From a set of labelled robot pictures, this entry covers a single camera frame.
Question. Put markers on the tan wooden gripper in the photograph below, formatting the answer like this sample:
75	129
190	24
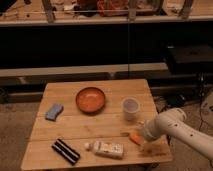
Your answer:
152	149

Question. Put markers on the orange pepper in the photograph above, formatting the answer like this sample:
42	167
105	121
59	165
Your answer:
134	137

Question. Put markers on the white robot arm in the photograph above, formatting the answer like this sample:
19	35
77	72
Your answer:
171	122

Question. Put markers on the orange ceramic bowl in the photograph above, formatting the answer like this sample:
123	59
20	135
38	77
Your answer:
90	99

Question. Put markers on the white lying bottle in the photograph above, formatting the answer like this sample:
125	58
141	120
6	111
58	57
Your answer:
105	149

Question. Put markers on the translucent plastic cup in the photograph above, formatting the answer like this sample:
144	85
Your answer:
130	108

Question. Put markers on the black striped rectangular block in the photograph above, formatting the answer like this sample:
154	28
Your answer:
66	151

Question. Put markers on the black box on shelf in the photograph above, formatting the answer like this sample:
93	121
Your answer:
190	59

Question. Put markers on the blue sponge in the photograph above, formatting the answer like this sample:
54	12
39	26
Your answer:
53	112

